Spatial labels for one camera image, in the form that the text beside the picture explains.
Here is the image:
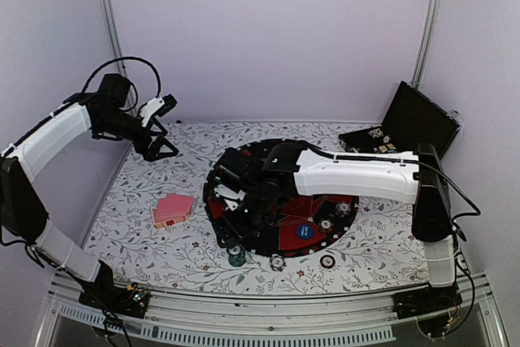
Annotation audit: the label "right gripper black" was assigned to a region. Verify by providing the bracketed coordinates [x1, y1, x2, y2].
[212, 184, 275, 247]

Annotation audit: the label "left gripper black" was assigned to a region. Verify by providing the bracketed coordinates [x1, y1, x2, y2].
[95, 108, 180, 161]

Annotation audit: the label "blue small blind button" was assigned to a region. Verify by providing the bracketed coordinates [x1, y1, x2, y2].
[296, 223, 314, 240]

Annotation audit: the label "green poker chip stack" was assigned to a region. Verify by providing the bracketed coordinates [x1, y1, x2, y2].
[227, 245, 245, 267]

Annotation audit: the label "blue beige poker chip stack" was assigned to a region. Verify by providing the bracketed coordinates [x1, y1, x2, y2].
[270, 254, 286, 271]

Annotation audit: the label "poker chips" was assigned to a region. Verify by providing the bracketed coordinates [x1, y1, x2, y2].
[334, 202, 351, 218]

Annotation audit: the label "red brown poker chip stack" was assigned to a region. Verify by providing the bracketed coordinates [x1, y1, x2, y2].
[319, 255, 336, 269]

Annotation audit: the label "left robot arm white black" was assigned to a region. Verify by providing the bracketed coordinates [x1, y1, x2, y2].
[1, 73, 178, 310]

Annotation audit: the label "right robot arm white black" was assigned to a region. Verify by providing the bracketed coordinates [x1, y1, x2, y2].
[205, 139, 457, 311]

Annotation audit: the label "round red black poker mat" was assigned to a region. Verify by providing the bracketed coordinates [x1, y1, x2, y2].
[203, 139, 359, 258]

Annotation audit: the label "red playing card deck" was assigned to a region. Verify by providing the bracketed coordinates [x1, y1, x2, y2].
[152, 193, 194, 228]

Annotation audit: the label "black poker set case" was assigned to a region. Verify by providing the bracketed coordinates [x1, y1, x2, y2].
[338, 81, 461, 157]

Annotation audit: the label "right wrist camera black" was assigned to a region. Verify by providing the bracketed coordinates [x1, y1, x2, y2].
[214, 148, 263, 193]

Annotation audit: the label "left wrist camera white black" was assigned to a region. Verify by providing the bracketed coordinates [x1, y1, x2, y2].
[138, 94, 177, 128]

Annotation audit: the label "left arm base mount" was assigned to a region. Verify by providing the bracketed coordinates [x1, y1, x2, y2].
[79, 281, 150, 319]

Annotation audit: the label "front aluminium rail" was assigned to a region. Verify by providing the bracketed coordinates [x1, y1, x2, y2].
[35, 275, 509, 346]

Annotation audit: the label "left aluminium frame post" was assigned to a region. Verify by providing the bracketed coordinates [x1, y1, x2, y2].
[92, 0, 139, 120]

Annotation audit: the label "aluminium frame post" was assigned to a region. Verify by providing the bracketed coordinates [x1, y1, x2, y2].
[410, 0, 441, 89]
[92, 0, 139, 120]

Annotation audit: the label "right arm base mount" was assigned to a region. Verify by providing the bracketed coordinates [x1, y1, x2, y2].
[392, 283, 462, 338]

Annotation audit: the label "right aluminium frame post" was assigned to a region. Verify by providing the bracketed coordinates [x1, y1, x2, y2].
[410, 0, 441, 89]

